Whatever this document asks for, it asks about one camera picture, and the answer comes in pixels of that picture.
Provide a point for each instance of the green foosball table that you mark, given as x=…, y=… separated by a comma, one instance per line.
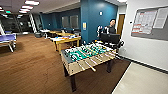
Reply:
x=86, y=55

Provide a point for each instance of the yellow air hockey table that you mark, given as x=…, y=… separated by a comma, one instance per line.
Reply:
x=68, y=40

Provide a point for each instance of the interior glass window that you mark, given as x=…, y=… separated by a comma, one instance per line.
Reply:
x=65, y=21
x=74, y=21

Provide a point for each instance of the wooden door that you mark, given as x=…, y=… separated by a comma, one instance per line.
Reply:
x=120, y=25

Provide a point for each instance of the rectangular ceiling light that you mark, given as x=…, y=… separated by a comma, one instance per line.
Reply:
x=32, y=3
x=27, y=7

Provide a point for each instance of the blue ping pong table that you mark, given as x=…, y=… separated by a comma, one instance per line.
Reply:
x=7, y=38

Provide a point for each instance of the green exit sign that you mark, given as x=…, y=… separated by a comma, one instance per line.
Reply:
x=7, y=12

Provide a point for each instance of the yellow wall sign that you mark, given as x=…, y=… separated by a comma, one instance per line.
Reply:
x=84, y=26

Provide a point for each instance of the grey wall notice board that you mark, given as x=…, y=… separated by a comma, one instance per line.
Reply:
x=150, y=23

